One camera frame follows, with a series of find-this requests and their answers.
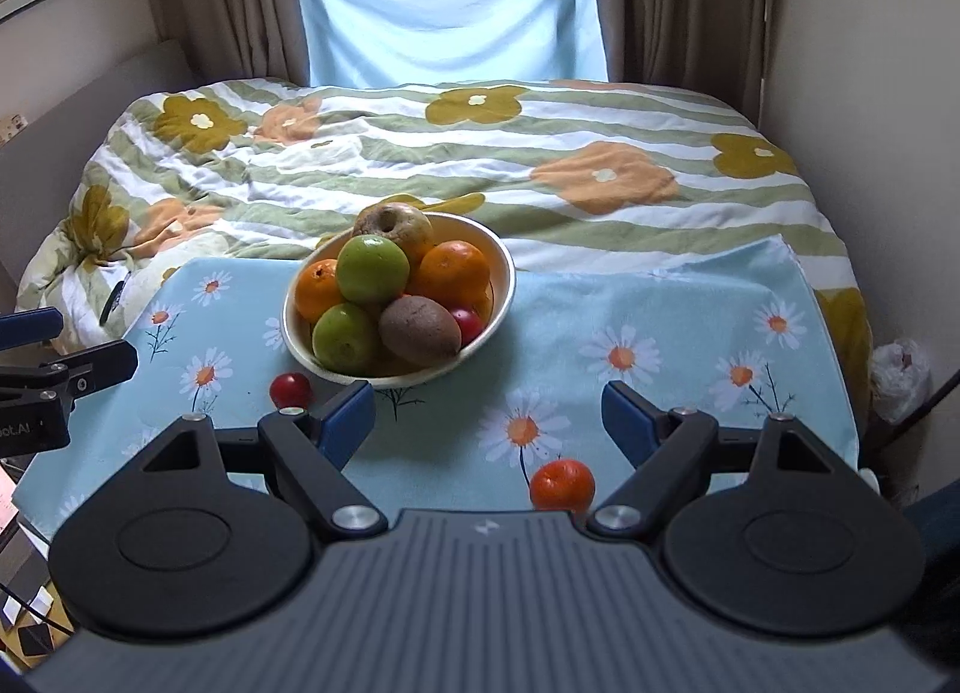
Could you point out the grey headboard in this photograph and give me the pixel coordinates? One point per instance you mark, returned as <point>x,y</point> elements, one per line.
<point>42,165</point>

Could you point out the floral striped duvet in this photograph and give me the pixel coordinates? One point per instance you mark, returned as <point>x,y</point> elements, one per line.
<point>576,176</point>

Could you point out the brown kiwi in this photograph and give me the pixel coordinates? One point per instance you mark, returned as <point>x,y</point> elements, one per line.
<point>420,331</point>

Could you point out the red cherry tomato back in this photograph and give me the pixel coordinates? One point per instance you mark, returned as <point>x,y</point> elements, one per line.
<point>470,324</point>

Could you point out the large wrinkled yellow apple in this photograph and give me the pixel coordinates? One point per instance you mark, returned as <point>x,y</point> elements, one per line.
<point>403,224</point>

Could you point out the green apple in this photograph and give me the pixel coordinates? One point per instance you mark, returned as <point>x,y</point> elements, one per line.
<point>371,269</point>
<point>345,339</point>

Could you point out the red cherry tomato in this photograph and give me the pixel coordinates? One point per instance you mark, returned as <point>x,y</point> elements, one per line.
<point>470,324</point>
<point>289,390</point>

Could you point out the right brown curtain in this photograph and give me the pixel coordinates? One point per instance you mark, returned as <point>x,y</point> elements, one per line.
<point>682,3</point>

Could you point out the light blue window cloth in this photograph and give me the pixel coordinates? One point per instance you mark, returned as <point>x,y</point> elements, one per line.
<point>385,43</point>

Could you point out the orange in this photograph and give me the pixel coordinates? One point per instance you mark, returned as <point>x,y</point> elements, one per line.
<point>454,273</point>
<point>316,290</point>

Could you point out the white plastic bag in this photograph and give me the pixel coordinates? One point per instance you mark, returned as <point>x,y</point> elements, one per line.
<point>901,380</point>

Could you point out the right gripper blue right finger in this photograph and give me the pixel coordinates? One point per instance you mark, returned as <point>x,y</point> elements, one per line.
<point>669,450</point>

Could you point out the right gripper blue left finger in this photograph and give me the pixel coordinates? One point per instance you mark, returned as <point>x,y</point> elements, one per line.
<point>306,456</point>

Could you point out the black pen on duvet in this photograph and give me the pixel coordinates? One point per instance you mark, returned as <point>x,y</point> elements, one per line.
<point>112,301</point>

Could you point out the cream yellow ceramic bowl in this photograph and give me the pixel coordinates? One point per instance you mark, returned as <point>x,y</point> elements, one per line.
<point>388,371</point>

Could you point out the red-orange small tomato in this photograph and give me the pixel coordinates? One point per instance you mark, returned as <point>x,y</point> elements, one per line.
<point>563,485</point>

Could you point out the light blue daisy tablecloth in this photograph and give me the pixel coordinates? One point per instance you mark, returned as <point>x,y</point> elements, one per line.
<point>739,336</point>

